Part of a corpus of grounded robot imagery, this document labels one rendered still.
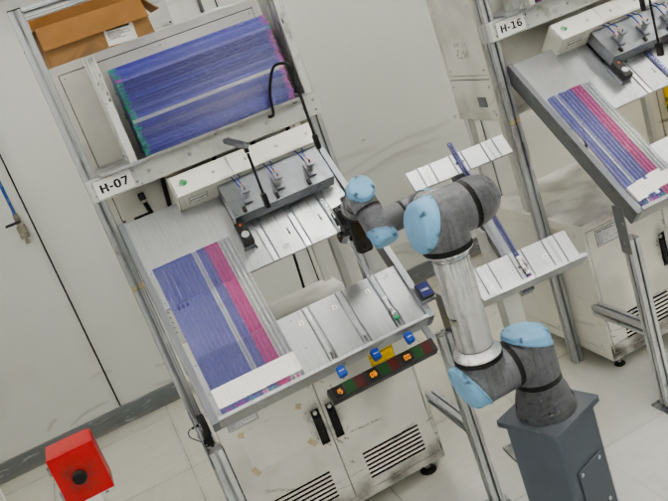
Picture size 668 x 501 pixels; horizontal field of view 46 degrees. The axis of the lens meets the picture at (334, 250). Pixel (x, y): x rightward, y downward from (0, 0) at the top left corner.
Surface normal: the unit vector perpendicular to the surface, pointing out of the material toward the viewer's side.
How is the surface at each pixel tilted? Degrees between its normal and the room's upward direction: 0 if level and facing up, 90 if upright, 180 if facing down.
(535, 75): 44
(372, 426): 90
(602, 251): 90
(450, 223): 88
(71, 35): 80
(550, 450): 90
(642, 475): 0
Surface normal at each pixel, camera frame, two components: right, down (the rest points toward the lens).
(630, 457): -0.32, -0.90
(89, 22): 0.31, -0.07
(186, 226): 0.02, -0.50
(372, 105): 0.35, 0.18
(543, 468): -0.67, 0.44
